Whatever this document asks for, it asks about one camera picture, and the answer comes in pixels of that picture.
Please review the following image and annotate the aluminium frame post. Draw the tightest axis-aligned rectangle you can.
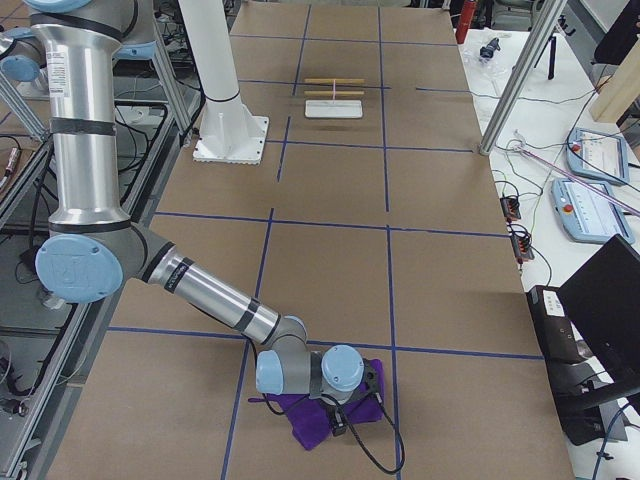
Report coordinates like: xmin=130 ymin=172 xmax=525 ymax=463
xmin=479 ymin=0 xmax=567 ymax=156

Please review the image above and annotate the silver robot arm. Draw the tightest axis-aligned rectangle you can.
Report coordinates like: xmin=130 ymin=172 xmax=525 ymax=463
xmin=1 ymin=1 xmax=382 ymax=407

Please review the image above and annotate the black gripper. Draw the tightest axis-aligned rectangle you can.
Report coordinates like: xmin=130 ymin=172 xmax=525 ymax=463
xmin=352 ymin=359 xmax=381 ymax=401

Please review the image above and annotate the near blue teach pendant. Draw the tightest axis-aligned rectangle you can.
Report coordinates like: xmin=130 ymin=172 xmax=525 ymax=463
xmin=551 ymin=178 xmax=635 ymax=244

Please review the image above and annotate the black mini tripod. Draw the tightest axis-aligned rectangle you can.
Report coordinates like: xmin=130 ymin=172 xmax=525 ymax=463
xmin=534 ymin=35 xmax=557 ymax=80

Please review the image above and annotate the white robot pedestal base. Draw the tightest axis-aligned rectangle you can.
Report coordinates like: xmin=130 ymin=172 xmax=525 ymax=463
xmin=179 ymin=0 xmax=269 ymax=165

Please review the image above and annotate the black monitor with stand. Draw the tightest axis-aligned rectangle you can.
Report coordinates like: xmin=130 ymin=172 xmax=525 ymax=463
xmin=556 ymin=234 xmax=639 ymax=445

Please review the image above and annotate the blue teach pendant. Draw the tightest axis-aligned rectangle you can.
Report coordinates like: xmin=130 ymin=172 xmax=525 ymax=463
xmin=551 ymin=178 xmax=635 ymax=244
xmin=566 ymin=128 xmax=629 ymax=185

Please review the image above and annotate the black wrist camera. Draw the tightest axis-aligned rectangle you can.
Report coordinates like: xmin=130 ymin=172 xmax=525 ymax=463
xmin=327 ymin=405 xmax=348 ymax=437

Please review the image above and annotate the lower wooden rack dowel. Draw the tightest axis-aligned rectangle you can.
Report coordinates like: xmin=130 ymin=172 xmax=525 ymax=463
xmin=304 ymin=90 xmax=365 ymax=99

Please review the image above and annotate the near orange connector block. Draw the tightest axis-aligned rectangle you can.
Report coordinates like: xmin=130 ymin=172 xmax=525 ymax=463
xmin=507 ymin=223 xmax=535 ymax=265

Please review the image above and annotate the red bottle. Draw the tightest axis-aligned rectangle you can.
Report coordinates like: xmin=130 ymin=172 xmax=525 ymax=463
xmin=455 ymin=0 xmax=477 ymax=45

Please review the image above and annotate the wooden rack dowel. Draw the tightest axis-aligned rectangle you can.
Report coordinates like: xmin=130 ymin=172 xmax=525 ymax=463
xmin=304 ymin=90 xmax=365 ymax=99
xmin=304 ymin=77 xmax=365 ymax=86

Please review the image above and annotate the wooden board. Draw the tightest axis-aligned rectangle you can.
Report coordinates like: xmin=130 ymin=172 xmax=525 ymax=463
xmin=590 ymin=19 xmax=639 ymax=123

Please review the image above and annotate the dark blue folded umbrella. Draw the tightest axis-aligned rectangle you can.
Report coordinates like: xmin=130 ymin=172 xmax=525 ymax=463
xmin=479 ymin=37 xmax=501 ymax=61

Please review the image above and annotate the white rack base tray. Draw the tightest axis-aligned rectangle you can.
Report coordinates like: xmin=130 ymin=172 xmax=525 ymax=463
xmin=304 ymin=100 xmax=363 ymax=119

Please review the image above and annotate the far blue teach pendant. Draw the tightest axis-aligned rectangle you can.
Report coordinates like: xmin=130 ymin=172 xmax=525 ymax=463
xmin=566 ymin=128 xmax=629 ymax=185

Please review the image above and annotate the upper wooden rack dowel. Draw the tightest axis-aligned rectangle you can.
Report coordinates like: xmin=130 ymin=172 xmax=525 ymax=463
xmin=304 ymin=77 xmax=365 ymax=86

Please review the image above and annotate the black computer box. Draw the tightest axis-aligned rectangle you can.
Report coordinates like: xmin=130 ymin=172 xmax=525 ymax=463
xmin=527 ymin=285 xmax=593 ymax=365

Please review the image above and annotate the purple microfibre towel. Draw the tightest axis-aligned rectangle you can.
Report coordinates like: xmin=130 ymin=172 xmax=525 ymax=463
xmin=250 ymin=357 xmax=387 ymax=452

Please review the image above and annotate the far orange connector block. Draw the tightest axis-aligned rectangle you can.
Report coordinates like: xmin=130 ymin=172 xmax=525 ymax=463
xmin=500 ymin=181 xmax=521 ymax=223

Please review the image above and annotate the orange connector block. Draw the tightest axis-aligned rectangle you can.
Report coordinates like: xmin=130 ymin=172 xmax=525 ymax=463
xmin=507 ymin=223 xmax=535 ymax=265
xmin=500 ymin=181 xmax=521 ymax=223

